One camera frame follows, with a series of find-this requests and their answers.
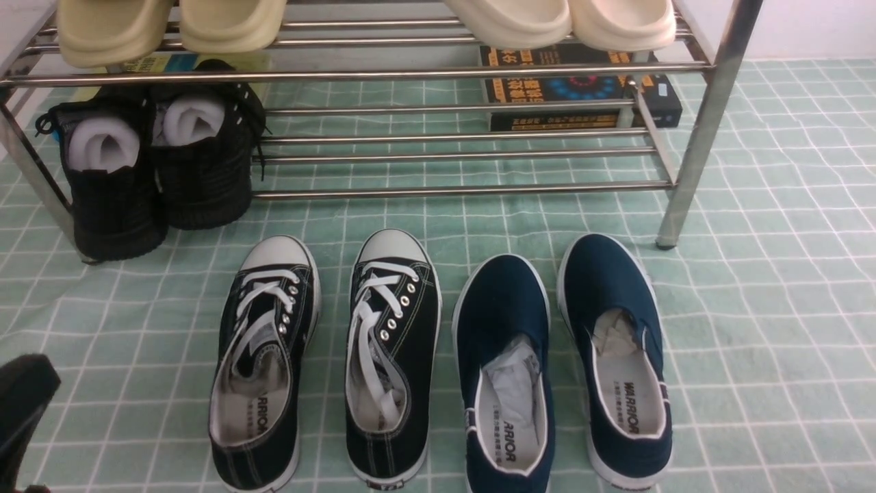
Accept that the black box with orange print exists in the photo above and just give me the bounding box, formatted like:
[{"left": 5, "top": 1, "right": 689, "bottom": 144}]
[{"left": 479, "top": 44, "right": 683, "bottom": 132}]

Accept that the navy slip-on shoe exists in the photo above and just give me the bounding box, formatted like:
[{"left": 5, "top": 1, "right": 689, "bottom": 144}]
[
  {"left": 452, "top": 255, "right": 556, "bottom": 492},
  {"left": 556, "top": 233, "right": 673, "bottom": 491}
]

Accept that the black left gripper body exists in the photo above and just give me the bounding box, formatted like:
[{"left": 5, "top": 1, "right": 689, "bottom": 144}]
[{"left": 1, "top": 353, "right": 62, "bottom": 492}]

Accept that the cream slide sandal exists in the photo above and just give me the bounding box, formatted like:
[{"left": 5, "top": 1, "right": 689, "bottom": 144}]
[
  {"left": 567, "top": 1, "right": 677, "bottom": 53},
  {"left": 444, "top": 1, "right": 572, "bottom": 50}
]

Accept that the left cream slide sandal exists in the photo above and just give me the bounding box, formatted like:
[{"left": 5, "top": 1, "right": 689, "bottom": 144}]
[{"left": 444, "top": 1, "right": 572, "bottom": 50}]

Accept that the black canvas sneaker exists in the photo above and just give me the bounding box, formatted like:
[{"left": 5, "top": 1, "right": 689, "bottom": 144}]
[
  {"left": 344, "top": 229, "right": 442, "bottom": 491},
  {"left": 207, "top": 235, "right": 322, "bottom": 492}
]

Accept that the beige slide sandal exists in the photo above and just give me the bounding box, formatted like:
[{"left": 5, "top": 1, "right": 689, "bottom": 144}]
[
  {"left": 54, "top": 1, "right": 175, "bottom": 68},
  {"left": 179, "top": 0, "right": 287, "bottom": 54}
]

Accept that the right cream slide sandal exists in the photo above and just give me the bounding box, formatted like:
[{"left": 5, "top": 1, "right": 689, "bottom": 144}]
[{"left": 567, "top": 1, "right": 677, "bottom": 53}]

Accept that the right black knit sneaker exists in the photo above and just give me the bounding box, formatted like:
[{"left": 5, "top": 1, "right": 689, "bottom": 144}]
[{"left": 149, "top": 81, "right": 266, "bottom": 230}]

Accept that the right navy slip-on shoe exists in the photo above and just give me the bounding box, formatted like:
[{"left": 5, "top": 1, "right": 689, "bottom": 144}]
[{"left": 556, "top": 233, "right": 673, "bottom": 491}]

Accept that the left black knit sneaker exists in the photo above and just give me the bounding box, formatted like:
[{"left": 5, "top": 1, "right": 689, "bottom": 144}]
[{"left": 35, "top": 84, "right": 168, "bottom": 262}]

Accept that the black knit sneaker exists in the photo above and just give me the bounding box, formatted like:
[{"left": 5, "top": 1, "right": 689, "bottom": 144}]
[
  {"left": 149, "top": 81, "right": 266, "bottom": 230},
  {"left": 35, "top": 84, "right": 168, "bottom": 262}
]

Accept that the silver metal shoe rack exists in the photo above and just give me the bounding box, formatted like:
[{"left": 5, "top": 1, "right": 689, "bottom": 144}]
[{"left": 2, "top": 1, "right": 762, "bottom": 251}]

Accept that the left navy slip-on shoe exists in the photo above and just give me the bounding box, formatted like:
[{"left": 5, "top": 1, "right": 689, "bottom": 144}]
[{"left": 452, "top": 255, "right": 556, "bottom": 492}]

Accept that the left beige slide sandal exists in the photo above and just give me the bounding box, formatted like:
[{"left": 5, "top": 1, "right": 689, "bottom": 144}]
[{"left": 54, "top": 1, "right": 175, "bottom": 68}]

